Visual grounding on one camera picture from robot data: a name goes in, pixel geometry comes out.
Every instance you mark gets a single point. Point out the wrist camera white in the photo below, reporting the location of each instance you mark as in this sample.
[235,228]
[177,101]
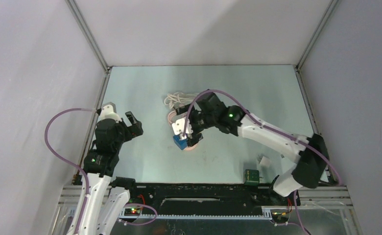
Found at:
[181,127]
[108,111]

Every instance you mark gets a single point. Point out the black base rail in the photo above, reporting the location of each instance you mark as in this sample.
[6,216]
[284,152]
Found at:
[206,200]

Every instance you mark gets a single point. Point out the small white plug adapter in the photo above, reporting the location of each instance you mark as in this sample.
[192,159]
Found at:
[264,162]

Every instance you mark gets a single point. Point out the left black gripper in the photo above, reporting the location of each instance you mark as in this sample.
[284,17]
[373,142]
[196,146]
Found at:
[134,129]

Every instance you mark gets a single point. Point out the green cube plug adapter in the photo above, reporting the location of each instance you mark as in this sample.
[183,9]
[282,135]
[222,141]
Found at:
[251,177]

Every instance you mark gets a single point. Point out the pink round power socket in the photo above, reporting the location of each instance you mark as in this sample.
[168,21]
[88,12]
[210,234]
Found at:
[190,148]

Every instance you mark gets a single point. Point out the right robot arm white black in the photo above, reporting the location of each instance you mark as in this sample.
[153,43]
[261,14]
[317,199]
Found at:
[309,154]

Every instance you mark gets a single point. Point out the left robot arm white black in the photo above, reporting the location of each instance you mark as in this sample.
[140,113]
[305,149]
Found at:
[101,200]

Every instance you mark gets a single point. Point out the blue cube plug adapter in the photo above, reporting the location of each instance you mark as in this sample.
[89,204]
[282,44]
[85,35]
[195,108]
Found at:
[181,144]

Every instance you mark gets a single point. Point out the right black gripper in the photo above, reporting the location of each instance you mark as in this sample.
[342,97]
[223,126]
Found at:
[195,136]

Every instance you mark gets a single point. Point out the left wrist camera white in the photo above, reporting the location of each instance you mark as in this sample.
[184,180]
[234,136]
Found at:
[108,111]

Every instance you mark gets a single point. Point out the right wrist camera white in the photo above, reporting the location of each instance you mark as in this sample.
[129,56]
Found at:
[181,127]

